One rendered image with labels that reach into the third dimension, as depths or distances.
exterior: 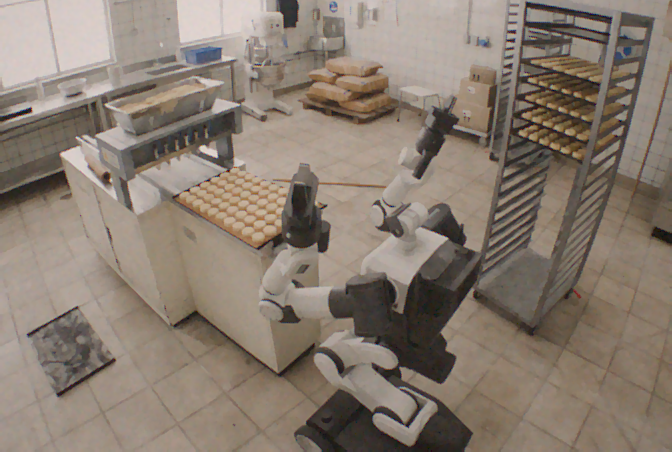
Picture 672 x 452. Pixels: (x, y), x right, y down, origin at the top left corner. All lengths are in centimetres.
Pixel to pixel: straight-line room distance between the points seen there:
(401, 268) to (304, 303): 27
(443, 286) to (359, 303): 22
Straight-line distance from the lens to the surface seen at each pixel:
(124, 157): 196
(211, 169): 227
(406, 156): 141
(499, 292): 265
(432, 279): 113
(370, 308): 106
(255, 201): 185
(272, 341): 200
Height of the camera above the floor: 183
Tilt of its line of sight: 30 degrees down
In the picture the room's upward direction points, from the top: straight up
